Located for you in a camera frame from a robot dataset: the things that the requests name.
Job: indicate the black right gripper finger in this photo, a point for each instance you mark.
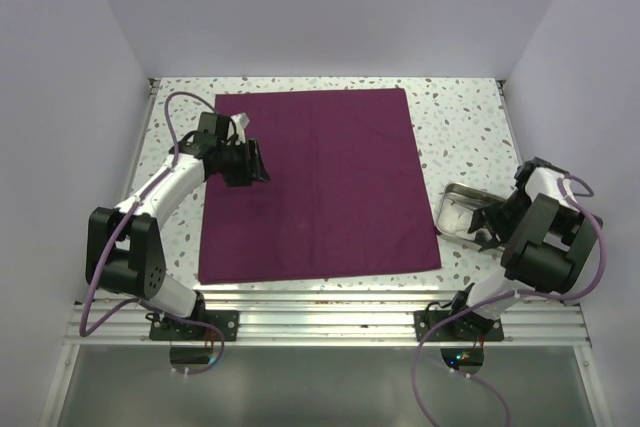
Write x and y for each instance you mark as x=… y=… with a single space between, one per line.
x=492 y=244
x=477 y=221

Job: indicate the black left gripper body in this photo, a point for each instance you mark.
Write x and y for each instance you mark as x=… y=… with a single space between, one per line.
x=235 y=164

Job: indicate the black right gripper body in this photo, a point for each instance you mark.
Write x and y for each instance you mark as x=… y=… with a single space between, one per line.
x=504 y=217

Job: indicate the stainless steel tray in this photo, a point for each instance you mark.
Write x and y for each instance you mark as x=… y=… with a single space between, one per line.
x=460 y=196

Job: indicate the purple cloth mat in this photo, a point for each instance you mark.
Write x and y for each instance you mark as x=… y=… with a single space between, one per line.
x=346 y=195

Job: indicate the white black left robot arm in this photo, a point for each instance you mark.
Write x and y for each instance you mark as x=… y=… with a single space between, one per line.
x=125 y=254

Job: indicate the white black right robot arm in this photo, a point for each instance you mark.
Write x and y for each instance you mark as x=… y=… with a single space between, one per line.
x=545 y=240

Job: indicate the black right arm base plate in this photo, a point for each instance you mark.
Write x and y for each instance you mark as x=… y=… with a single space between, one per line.
x=469 y=328

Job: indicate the aluminium frame rail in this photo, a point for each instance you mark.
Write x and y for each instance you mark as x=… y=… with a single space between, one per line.
x=378 y=318

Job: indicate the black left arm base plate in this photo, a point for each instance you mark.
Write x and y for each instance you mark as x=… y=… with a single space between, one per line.
x=208 y=326

